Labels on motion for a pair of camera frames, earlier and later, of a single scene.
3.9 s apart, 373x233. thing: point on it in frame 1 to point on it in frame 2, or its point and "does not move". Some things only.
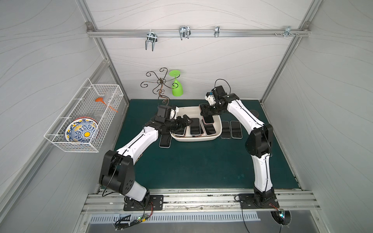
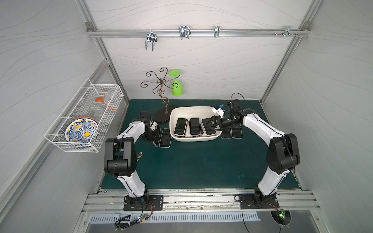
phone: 207,122 does not move
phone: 165,141 does not move
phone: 226,131 does not move
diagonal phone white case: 236,129 does not move
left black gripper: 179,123 to 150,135
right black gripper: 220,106 to 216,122
